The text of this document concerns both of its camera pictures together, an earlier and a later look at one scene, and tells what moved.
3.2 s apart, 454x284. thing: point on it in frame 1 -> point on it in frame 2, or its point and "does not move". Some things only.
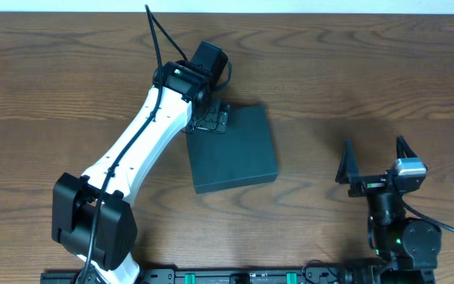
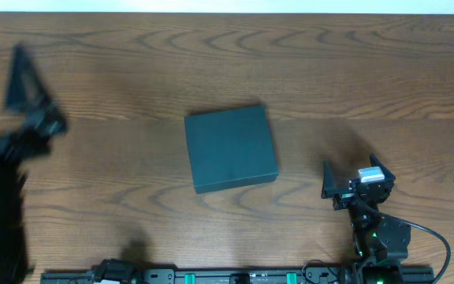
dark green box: x=243 y=156 does not move
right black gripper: x=348 y=166 -> x=344 y=196
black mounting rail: x=171 y=275 does not move
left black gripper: x=214 y=118 -> x=42 y=119
